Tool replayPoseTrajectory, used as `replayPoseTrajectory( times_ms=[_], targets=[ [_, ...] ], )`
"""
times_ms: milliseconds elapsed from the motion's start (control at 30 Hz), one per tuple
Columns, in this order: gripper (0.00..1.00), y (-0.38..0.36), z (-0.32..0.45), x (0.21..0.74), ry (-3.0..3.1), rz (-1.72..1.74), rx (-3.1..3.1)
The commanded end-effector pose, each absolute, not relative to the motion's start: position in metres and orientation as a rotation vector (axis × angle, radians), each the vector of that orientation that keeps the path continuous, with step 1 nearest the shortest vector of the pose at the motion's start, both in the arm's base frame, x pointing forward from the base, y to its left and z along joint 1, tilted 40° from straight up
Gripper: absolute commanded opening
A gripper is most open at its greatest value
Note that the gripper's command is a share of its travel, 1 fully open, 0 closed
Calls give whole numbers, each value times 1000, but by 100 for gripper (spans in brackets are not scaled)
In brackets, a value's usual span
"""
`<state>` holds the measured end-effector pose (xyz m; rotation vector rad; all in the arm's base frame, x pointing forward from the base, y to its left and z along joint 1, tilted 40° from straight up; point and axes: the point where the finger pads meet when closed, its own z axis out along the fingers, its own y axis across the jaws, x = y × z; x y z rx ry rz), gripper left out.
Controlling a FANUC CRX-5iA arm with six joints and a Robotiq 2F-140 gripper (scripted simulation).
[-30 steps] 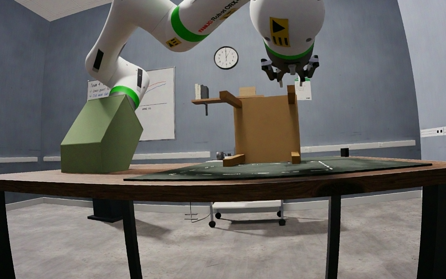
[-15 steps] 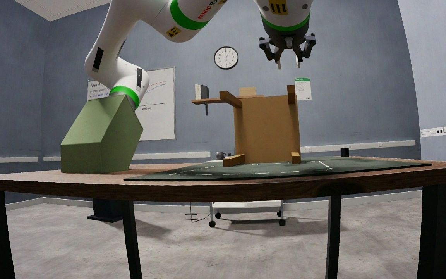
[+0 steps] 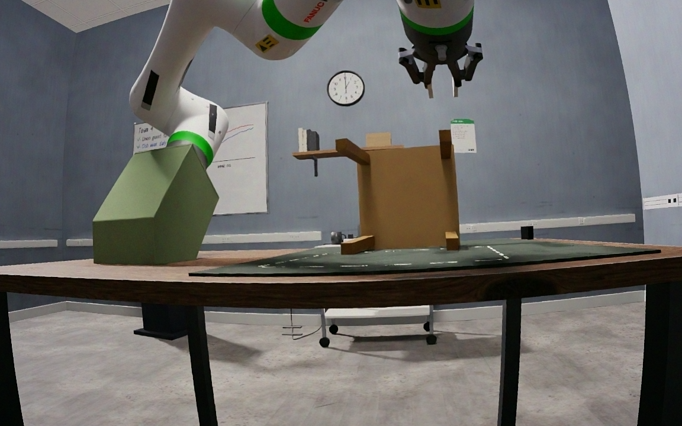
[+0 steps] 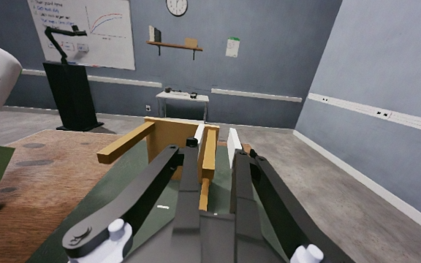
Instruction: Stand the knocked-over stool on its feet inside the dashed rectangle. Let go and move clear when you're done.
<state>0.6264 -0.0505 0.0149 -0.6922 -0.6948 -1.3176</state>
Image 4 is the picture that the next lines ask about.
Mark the small wooden stool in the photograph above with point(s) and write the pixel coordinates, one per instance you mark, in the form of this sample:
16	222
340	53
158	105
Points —
159	134

